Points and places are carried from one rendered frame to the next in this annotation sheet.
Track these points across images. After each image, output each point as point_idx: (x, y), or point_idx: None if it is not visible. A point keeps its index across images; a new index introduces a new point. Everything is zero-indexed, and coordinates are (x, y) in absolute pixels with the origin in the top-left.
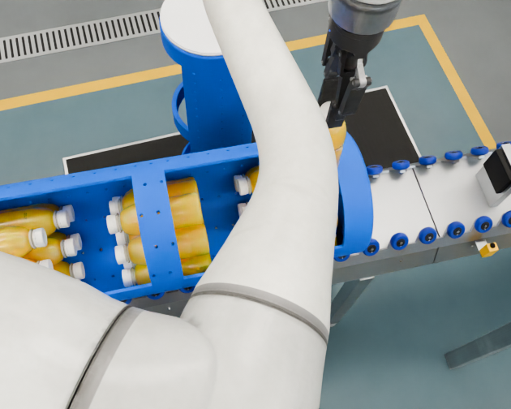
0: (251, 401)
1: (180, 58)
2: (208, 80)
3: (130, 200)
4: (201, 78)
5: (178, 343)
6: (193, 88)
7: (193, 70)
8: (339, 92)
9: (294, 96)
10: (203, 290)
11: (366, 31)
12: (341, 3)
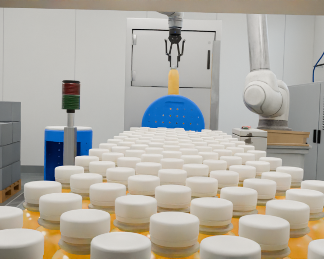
0: None
1: (81, 135)
2: (90, 146)
3: (163, 114)
4: (88, 145)
5: None
6: (85, 155)
7: (86, 140)
8: (179, 49)
9: None
10: None
11: (182, 26)
12: (178, 20)
